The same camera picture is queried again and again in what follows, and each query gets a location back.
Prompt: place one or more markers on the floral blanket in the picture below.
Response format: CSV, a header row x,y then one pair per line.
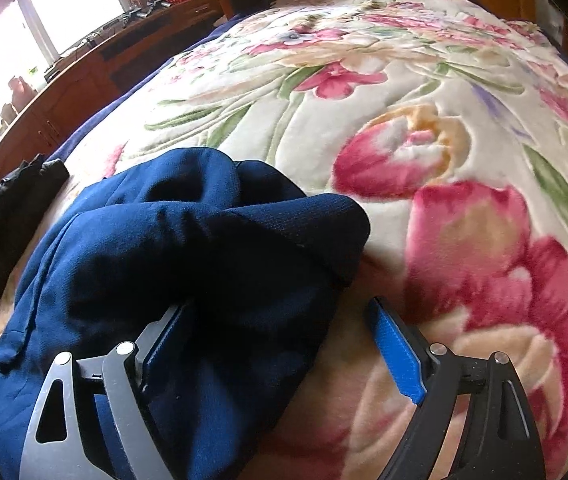
x,y
449,127

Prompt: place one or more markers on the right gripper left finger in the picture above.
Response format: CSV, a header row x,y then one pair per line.
x,y
149,341

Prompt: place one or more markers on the black garment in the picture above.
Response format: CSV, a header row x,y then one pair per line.
x,y
25,195

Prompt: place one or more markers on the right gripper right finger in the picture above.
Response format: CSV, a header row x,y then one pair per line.
x,y
403,348

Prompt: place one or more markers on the wooden desk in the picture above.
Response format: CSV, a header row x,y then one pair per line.
x,y
102,75

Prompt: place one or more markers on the blue garment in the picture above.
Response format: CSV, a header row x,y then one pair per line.
x,y
255,266

